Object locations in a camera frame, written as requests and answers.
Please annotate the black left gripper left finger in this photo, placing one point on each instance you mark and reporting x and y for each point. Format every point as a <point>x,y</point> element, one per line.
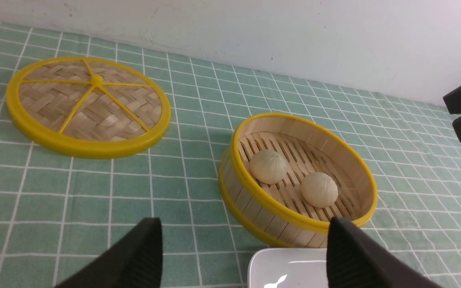
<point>135,261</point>

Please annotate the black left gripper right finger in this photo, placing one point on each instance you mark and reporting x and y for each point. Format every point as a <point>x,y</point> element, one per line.
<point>354,260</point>

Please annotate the white steamed bun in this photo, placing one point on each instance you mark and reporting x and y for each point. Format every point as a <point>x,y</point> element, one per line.
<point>268,166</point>
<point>319,190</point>

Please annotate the white square plate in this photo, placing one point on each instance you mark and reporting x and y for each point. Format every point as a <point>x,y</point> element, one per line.
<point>288,268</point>

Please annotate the yellow rimmed bamboo steamer basket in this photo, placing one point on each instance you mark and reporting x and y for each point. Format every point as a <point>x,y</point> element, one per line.
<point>277,214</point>

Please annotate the green checked tablecloth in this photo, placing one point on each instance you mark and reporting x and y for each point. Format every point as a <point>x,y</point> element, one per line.
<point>58,213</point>

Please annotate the yellow rimmed bamboo steamer lid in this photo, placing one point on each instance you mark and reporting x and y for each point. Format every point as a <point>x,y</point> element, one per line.
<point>88,107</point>

